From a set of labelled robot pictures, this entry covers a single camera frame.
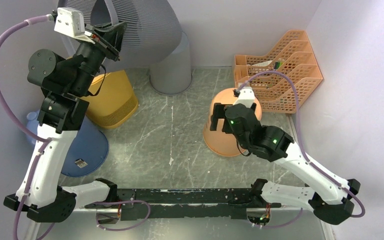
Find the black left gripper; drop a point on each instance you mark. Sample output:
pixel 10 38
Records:
pixel 110 37

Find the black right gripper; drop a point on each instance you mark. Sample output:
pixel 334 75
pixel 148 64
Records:
pixel 219 112

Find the orange plastic bin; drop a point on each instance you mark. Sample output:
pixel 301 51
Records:
pixel 218 141

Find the dark grey ribbed bin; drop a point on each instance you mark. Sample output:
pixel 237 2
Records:
pixel 153 30

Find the light grey plastic bin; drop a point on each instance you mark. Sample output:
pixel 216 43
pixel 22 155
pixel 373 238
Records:
pixel 173 75

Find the yellow mesh plastic bin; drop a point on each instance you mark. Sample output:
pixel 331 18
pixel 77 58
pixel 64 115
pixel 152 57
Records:
pixel 115 101

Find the blue plastic bin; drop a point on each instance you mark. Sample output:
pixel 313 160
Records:
pixel 87 152

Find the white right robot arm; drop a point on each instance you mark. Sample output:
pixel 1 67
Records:
pixel 329 197

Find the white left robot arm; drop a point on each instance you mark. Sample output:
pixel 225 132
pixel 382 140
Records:
pixel 40 196

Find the orange plastic file organizer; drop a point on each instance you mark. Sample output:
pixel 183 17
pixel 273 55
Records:
pixel 290 65

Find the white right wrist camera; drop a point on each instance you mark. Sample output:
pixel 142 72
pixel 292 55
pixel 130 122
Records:
pixel 244 96

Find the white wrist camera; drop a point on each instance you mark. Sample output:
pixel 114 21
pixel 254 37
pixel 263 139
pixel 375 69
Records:
pixel 70 22
pixel 244 96

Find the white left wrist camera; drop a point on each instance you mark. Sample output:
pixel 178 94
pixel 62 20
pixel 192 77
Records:
pixel 70 22

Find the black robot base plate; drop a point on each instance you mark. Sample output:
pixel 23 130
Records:
pixel 182 203

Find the aluminium frame rail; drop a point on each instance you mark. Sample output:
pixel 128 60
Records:
pixel 321 196

